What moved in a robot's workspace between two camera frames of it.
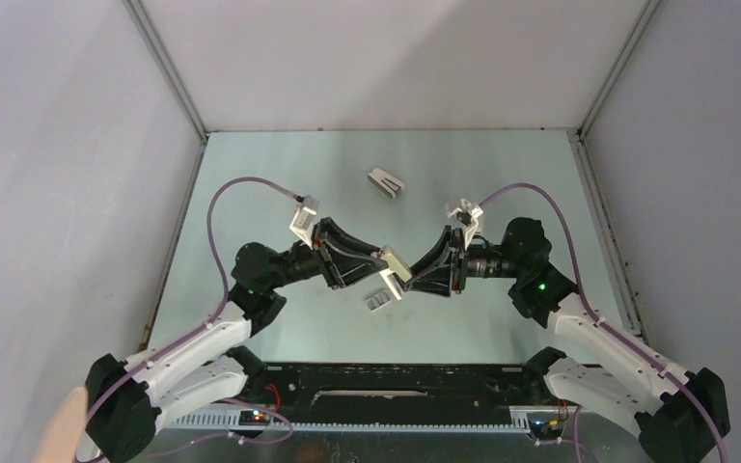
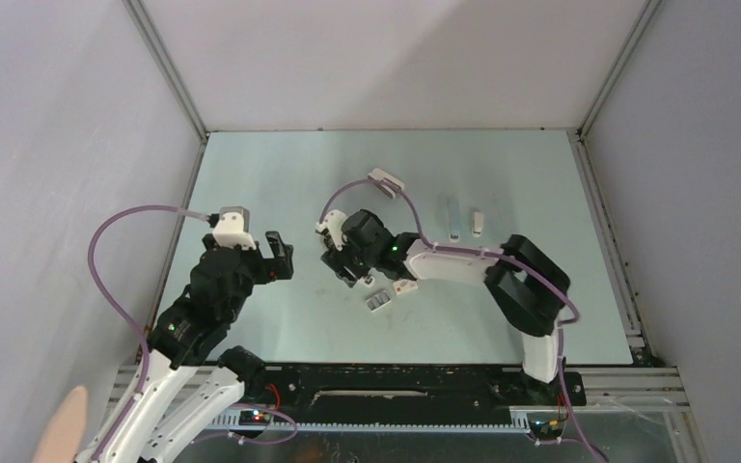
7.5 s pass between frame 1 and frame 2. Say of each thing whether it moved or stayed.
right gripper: moved
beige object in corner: stayed
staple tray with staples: stayed
